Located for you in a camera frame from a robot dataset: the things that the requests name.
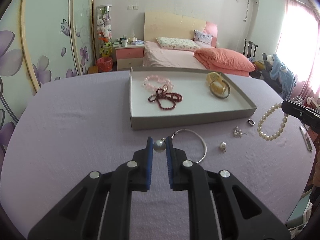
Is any white pearl bracelet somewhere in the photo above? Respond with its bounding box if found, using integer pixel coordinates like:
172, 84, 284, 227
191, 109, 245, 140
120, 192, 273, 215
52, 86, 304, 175
256, 102, 290, 142

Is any single pearl pendant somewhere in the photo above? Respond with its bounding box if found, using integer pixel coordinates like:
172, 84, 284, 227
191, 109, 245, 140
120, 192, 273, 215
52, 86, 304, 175
153, 138, 167, 153

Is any grey metal cuff bangle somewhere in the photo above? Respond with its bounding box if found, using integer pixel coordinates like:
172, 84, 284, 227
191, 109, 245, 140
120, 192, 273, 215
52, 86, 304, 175
209, 80, 231, 99

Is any dark red bead necklace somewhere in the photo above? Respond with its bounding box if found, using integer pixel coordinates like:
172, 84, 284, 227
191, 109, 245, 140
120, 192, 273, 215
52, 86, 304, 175
147, 87, 183, 111

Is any pink bead bracelet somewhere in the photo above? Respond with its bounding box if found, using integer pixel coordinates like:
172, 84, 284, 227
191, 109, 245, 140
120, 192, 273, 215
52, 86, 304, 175
142, 74, 174, 92

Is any person's right hand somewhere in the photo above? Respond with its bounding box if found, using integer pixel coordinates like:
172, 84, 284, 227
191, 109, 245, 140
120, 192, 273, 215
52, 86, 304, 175
309, 152, 320, 205

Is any silver hair clip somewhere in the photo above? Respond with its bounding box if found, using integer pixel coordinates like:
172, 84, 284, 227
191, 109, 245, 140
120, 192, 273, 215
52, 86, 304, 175
299, 126, 313, 152

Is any blue plush robe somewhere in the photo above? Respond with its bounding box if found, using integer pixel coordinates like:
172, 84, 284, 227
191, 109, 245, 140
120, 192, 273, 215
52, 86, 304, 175
270, 54, 296, 100

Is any thin silver bangle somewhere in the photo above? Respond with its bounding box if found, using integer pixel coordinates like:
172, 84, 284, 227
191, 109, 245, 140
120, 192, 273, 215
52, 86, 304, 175
171, 128, 207, 164

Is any small pearl cluster earring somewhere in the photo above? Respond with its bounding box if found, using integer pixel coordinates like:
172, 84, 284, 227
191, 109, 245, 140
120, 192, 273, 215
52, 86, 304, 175
233, 126, 247, 138

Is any pink window curtain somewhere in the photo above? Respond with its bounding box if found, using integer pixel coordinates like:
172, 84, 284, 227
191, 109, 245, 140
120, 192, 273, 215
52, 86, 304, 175
276, 0, 319, 99

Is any purple tablecloth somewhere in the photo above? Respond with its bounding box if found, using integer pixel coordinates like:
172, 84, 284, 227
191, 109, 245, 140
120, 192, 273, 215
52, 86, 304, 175
1, 72, 315, 236

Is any dark wooden chair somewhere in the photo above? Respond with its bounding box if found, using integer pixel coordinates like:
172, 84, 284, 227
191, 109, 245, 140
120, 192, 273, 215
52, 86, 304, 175
243, 39, 258, 59

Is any folded salmon pink quilt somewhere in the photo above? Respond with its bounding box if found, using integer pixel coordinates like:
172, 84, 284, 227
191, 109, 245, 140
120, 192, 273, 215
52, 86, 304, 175
194, 47, 255, 72

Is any white shallow tray box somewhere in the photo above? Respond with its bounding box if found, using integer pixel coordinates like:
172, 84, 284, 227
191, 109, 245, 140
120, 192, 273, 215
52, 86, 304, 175
129, 67, 257, 130

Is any light purple pillow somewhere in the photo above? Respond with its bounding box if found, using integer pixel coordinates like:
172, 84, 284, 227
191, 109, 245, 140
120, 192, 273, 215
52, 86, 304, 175
194, 30, 213, 45

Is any small wooden stool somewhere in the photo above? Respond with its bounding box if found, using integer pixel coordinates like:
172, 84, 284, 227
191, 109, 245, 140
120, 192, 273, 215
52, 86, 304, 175
87, 66, 99, 74

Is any red mesh trash bin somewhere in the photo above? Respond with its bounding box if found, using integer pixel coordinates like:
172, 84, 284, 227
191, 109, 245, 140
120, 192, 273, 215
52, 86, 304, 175
96, 56, 113, 73

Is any floral white pillow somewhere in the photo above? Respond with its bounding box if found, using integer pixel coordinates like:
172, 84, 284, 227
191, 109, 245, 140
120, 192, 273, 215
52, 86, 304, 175
156, 37, 200, 51

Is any pink white nightstand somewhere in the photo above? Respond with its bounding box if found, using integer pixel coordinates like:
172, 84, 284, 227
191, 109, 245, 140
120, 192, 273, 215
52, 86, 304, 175
114, 44, 145, 71

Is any white mug on nightstand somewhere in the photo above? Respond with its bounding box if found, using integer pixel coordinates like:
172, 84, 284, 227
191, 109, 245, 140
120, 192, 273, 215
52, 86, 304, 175
121, 38, 128, 47

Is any bed with pink sheet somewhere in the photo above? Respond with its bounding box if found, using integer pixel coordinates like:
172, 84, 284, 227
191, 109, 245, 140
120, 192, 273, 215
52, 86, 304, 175
143, 11, 250, 77

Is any floral sliding wardrobe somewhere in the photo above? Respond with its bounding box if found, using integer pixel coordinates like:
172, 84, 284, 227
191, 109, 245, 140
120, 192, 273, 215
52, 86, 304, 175
1, 0, 95, 155

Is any clear plush toy tube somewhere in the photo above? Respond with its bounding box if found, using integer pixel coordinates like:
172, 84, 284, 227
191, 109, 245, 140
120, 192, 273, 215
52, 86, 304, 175
96, 4, 112, 57

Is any white wall switch plate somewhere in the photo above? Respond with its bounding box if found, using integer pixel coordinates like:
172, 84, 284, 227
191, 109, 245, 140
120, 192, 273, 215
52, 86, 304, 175
127, 5, 138, 10

